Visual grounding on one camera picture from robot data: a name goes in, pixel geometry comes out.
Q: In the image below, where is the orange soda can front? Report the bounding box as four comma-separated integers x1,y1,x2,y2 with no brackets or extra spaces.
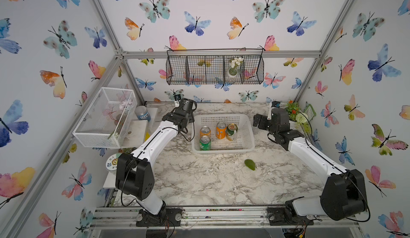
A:
200,126,211,138

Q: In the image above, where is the orange soda can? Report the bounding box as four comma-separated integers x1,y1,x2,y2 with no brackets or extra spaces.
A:
216,122,227,140
200,126,211,138

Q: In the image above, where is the green tan can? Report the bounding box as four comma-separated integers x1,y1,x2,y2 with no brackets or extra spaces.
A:
226,123,238,141

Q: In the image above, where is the green soda can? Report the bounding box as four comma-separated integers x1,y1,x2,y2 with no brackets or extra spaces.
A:
200,135,211,151

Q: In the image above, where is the orange soda can back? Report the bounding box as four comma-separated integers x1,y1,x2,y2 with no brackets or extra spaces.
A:
216,122,227,140

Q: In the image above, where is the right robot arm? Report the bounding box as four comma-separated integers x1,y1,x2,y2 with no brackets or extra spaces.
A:
253,108,370,221

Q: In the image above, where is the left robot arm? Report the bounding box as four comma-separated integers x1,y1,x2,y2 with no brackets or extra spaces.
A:
115,98,197,218

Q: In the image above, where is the white plastic perforated basket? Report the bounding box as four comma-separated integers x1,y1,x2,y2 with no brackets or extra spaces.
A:
191,114,255,154

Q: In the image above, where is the white potted flower plant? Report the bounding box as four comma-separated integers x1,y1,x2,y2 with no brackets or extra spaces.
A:
285,100,312,135

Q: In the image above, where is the blue grey can on shelf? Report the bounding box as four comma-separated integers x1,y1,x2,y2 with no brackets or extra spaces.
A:
135,106,151,122

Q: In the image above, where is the green leaf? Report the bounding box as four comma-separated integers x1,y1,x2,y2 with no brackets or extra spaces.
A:
244,159,256,171

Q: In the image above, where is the small white flower vase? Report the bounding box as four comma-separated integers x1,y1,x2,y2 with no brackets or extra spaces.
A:
228,57,244,78

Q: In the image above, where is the white mesh box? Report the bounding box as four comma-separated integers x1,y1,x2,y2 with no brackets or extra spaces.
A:
73,87,138,149

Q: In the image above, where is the round lidded snack jar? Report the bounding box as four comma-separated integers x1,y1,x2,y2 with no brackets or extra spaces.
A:
105,153,122,173

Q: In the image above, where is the white tiered shelf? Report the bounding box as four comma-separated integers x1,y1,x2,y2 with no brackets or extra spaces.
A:
103,108,158,189

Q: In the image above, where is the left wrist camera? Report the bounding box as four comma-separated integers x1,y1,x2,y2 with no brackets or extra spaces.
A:
174,94,182,108

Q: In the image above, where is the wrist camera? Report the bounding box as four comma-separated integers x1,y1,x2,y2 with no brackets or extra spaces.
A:
267,101,280,120
174,94,182,108

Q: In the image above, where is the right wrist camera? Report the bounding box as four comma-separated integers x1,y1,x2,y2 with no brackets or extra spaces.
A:
267,101,280,120

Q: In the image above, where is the green picture frame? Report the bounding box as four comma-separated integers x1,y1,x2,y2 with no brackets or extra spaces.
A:
303,103,317,121

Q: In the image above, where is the black wire wall basket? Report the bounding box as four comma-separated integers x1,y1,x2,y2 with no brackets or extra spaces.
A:
165,48,264,85

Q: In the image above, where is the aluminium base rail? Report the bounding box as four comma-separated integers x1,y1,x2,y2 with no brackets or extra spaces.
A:
91,205,359,231

